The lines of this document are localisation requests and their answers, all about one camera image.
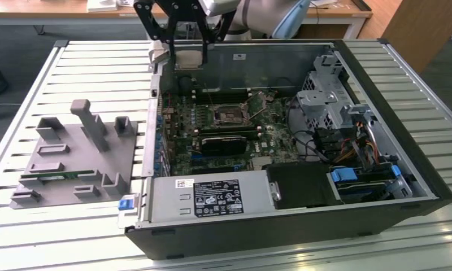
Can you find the small white blue box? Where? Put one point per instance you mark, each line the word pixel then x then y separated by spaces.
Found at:
pixel 130 2

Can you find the black graphics card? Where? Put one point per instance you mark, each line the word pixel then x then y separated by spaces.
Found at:
pixel 224 145

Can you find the grey parts rack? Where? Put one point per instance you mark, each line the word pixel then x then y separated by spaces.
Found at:
pixel 79 158

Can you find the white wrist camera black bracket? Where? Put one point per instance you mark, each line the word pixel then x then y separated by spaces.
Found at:
pixel 215 7

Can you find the CPU socket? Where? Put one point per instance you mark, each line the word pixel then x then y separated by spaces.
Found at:
pixel 230 115

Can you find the silver power supply with label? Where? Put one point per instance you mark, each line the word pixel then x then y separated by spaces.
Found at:
pixel 162 197

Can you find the silver perforated drive cage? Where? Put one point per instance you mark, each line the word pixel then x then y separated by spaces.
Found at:
pixel 326 97

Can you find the silver topped CPU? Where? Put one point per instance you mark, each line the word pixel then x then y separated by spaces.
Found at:
pixel 188 60

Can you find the black plastic shroud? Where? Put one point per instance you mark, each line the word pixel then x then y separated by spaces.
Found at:
pixel 302 183

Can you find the blue case latch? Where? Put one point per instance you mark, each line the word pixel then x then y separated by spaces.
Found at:
pixel 124 203

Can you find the wooden cabinet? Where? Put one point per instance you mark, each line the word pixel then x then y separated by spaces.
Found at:
pixel 418 28

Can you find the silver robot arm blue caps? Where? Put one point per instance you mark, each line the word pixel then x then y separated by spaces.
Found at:
pixel 248 17

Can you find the silver chipset heatsink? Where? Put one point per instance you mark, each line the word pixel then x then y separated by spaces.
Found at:
pixel 262 163

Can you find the black open PC case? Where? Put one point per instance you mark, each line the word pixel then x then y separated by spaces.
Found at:
pixel 248 240

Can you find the RAM slot with white latches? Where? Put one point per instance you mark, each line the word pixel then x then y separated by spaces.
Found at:
pixel 254 137
pixel 222 97
pixel 226 131
pixel 222 90

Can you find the wooden desk with white legs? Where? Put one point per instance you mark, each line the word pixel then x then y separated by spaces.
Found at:
pixel 60 14

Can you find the green motherboard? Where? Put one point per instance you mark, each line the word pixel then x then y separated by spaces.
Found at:
pixel 279 141

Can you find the blue disk carrier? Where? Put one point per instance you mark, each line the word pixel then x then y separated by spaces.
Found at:
pixel 343 175

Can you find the green RAM stick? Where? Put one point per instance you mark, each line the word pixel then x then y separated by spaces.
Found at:
pixel 78 173

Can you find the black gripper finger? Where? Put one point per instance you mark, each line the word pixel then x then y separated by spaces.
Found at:
pixel 172 50
pixel 204 53

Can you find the white papers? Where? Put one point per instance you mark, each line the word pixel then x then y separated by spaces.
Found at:
pixel 324 2

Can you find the blue plastic clip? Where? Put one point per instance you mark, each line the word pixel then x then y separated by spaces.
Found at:
pixel 397 171

